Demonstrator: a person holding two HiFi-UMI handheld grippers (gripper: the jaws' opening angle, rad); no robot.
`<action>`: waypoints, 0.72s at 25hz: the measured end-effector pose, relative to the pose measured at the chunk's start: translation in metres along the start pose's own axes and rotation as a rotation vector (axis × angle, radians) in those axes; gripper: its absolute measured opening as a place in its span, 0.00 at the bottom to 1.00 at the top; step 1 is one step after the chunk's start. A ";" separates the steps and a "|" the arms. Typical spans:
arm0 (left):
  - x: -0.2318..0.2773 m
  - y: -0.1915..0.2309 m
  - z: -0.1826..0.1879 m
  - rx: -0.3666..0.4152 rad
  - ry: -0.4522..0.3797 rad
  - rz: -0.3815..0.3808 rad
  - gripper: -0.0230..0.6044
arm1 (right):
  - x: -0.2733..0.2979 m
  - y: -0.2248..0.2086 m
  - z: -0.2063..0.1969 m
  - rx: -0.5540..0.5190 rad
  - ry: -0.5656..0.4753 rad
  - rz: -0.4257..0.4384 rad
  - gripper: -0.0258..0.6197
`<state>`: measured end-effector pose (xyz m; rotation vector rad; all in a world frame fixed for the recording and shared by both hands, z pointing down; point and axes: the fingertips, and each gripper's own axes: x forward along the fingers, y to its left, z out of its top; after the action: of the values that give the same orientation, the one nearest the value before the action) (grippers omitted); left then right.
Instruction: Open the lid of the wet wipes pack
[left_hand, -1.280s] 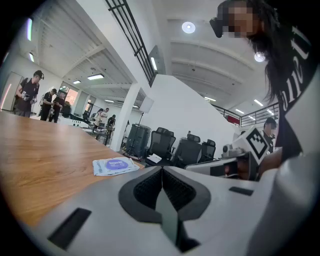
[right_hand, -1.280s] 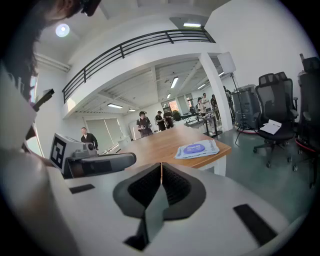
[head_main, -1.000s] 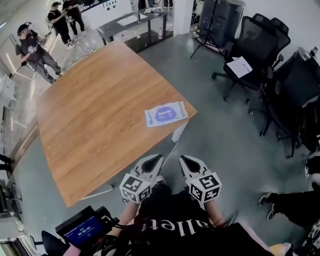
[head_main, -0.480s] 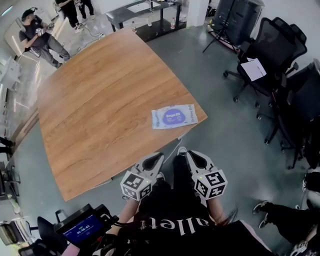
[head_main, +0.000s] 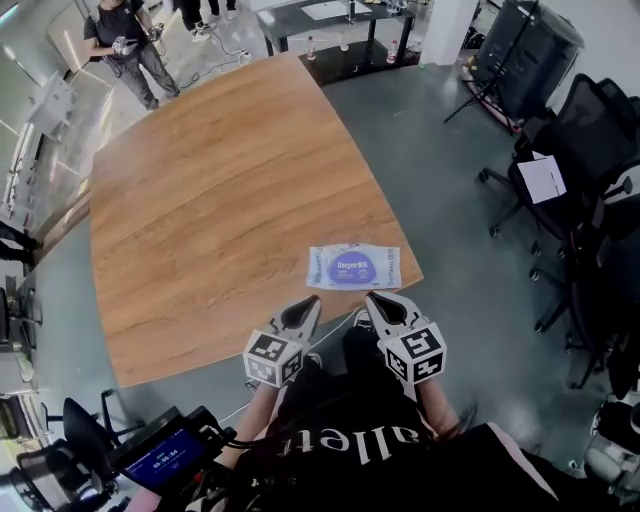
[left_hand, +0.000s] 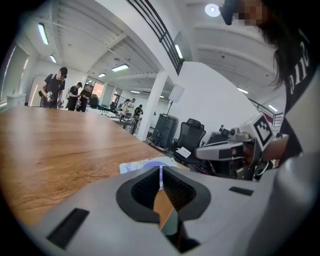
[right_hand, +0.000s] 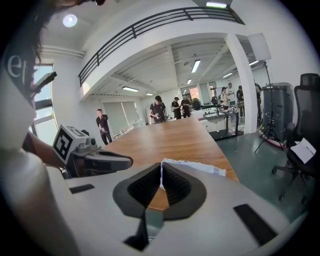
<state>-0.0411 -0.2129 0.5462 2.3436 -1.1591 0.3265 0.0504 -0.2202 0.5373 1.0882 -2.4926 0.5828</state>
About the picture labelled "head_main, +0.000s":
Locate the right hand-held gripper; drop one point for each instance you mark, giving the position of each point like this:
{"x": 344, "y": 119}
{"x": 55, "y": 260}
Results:
{"x": 422, "y": 345}

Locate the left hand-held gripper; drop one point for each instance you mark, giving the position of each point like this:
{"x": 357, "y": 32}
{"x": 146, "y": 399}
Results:
{"x": 272, "y": 352}

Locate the white wet wipe pack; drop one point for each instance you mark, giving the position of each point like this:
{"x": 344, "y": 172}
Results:
{"x": 391, "y": 265}

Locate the person's left forearm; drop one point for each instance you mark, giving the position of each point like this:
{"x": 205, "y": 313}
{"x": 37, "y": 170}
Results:
{"x": 250, "y": 420}

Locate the person's right forearm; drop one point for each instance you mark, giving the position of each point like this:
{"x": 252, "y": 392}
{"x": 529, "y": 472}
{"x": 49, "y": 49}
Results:
{"x": 432, "y": 410}

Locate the person's white shoe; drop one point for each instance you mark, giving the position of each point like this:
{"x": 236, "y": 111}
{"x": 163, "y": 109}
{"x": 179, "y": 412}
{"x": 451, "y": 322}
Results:
{"x": 361, "y": 317}
{"x": 314, "y": 359}

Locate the person's black trousers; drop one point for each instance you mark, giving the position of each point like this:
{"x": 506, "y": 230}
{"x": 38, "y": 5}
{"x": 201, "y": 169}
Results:
{"x": 360, "y": 360}

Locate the person's black printed shirt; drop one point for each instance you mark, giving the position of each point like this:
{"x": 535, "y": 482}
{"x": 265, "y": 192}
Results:
{"x": 360, "y": 450}

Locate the black tablet with blue screen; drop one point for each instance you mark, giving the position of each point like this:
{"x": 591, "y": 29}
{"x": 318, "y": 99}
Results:
{"x": 165, "y": 457}

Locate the white paper sheet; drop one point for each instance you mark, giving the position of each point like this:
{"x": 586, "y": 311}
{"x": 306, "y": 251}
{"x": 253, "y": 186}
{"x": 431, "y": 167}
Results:
{"x": 540, "y": 177}

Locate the black office chair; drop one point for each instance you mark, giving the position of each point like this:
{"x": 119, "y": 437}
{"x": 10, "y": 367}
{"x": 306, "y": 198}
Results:
{"x": 622, "y": 110}
{"x": 82, "y": 420}
{"x": 575, "y": 130}
{"x": 595, "y": 300}

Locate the black tripod stand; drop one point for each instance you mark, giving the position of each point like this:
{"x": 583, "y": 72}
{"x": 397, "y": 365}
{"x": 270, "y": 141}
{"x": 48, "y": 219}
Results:
{"x": 469, "y": 103}

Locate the black table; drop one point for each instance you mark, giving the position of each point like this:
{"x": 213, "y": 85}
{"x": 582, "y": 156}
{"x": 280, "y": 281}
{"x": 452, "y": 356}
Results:
{"x": 350, "y": 62}

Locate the clear bottle red label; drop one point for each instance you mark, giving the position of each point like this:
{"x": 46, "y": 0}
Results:
{"x": 311, "y": 49}
{"x": 392, "y": 52}

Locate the small clear bottle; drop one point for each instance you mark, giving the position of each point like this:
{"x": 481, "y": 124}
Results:
{"x": 344, "y": 42}

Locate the large black equipment case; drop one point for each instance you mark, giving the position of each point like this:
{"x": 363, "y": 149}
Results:
{"x": 530, "y": 50}

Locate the white low cabinet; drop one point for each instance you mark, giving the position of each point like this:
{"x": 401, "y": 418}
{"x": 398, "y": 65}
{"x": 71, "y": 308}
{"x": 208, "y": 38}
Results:
{"x": 50, "y": 105}

